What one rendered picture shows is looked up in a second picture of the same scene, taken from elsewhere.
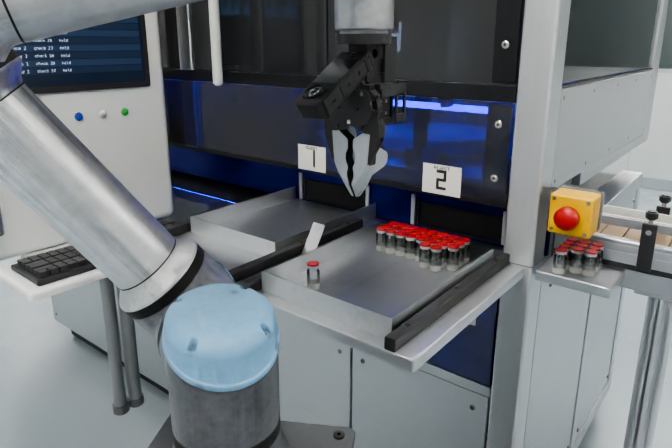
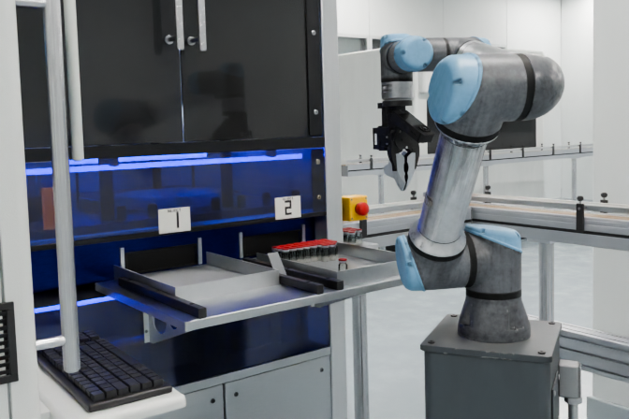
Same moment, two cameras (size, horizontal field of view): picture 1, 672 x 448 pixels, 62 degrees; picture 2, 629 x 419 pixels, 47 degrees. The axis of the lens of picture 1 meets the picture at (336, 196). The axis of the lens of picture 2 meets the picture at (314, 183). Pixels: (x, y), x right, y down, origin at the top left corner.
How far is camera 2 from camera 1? 1.74 m
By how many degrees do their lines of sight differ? 75
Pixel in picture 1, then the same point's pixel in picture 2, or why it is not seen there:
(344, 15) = (407, 91)
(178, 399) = (515, 266)
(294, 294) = (362, 275)
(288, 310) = (372, 283)
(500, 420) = (338, 366)
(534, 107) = (334, 148)
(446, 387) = (303, 367)
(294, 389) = not seen: outside the picture
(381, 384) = (254, 404)
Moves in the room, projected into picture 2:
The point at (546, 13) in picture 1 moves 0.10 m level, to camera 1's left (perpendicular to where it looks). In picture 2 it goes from (334, 93) to (326, 93)
